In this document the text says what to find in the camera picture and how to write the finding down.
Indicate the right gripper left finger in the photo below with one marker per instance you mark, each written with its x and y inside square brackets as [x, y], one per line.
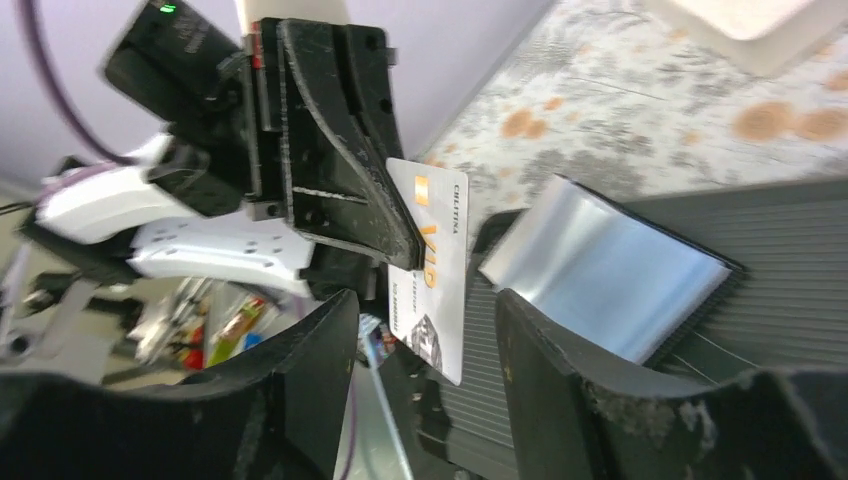
[275, 411]

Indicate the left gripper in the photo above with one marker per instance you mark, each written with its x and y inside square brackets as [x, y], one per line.
[320, 129]

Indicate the white plastic tray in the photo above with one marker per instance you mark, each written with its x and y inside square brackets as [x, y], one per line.
[763, 37]

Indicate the credit card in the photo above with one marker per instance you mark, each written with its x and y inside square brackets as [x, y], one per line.
[427, 306]

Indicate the floral tablecloth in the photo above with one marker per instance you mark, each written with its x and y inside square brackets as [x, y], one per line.
[605, 93]

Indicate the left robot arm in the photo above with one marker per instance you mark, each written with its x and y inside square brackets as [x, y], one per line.
[177, 206]

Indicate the dark grey hard case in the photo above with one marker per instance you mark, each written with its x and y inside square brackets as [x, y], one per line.
[696, 336]

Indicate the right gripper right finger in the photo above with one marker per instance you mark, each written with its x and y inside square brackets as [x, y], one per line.
[578, 411]

